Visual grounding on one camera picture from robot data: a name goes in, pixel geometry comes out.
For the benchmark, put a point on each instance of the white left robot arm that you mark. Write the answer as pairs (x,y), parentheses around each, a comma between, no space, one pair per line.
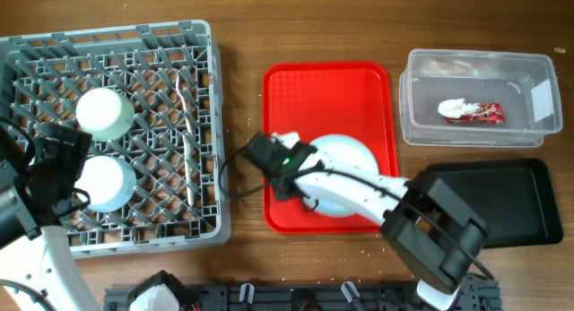
(38,268)

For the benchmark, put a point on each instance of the clear plastic bin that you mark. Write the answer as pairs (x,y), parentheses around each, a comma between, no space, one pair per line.
(525,86)

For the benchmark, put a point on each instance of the black plastic tray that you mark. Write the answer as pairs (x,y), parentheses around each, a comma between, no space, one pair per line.
(514,197)

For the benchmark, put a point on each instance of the light blue plate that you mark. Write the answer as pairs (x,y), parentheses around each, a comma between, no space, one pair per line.
(350,151)

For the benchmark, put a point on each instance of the red snack wrapper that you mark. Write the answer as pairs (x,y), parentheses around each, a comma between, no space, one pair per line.
(491,113)

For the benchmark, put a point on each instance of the white plastic fork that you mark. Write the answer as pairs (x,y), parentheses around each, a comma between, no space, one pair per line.
(183,101)

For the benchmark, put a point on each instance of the grey dishwasher rack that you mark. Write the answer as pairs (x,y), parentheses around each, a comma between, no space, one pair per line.
(44,75)

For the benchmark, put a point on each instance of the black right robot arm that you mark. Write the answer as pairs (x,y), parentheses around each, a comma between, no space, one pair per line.
(437,235)

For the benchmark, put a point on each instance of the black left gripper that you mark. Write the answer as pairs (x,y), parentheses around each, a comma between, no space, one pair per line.
(73,157)

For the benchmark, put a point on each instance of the white tissue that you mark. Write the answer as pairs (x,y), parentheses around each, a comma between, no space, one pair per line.
(456,108)

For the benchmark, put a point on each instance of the light green bowl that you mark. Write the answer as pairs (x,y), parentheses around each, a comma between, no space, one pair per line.
(105,114)

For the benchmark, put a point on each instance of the red plastic tray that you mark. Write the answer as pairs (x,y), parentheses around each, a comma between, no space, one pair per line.
(321,98)

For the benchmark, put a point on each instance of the light blue bowl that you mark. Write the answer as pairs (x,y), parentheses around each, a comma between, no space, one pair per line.
(109,182)

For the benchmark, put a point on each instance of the white plastic spoon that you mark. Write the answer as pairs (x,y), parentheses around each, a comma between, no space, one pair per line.
(188,167)

